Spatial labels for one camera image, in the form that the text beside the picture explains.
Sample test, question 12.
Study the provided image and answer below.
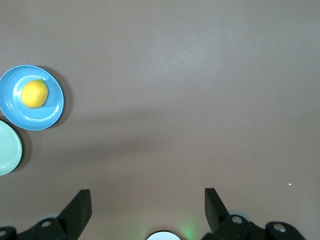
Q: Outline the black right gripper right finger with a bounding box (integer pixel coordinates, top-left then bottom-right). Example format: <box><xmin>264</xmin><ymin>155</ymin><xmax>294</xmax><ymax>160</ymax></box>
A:
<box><xmin>201</xmin><ymin>187</ymin><xmax>268</xmax><ymax>240</ymax></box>

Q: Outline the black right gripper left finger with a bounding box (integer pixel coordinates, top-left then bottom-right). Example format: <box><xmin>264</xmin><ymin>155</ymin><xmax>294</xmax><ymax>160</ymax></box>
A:
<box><xmin>16</xmin><ymin>189</ymin><xmax>93</xmax><ymax>240</ymax></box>

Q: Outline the yellow lemon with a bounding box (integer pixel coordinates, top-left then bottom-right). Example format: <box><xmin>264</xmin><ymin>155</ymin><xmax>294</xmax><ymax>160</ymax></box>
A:
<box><xmin>20</xmin><ymin>79</ymin><xmax>49</xmax><ymax>109</ymax></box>

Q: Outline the mint green round plate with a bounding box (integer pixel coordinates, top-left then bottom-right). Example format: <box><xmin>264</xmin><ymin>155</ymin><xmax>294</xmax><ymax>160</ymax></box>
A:
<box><xmin>0</xmin><ymin>119</ymin><xmax>23</xmax><ymax>177</ymax></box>

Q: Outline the blue round plate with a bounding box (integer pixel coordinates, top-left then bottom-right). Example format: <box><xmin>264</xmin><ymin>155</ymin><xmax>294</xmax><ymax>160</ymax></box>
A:
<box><xmin>0</xmin><ymin>65</ymin><xmax>65</xmax><ymax>131</ymax></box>

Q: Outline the brown table mat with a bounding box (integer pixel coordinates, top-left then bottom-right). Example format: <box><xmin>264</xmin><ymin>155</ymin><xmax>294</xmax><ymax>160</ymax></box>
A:
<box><xmin>0</xmin><ymin>0</ymin><xmax>320</xmax><ymax>240</ymax></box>

